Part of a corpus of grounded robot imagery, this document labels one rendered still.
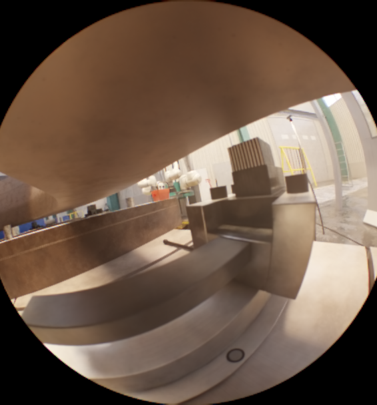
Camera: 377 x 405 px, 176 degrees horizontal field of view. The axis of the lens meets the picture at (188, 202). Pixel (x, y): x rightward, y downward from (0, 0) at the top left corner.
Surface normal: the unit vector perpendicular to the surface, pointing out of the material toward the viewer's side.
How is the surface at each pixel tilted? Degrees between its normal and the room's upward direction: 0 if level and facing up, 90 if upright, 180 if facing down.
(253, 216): 90
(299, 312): 0
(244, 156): 90
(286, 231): 90
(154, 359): 0
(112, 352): 0
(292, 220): 90
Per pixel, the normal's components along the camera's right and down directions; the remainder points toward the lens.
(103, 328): 0.56, -0.04
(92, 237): 0.83, -0.11
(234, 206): -0.80, 0.20
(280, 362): -0.18, -0.98
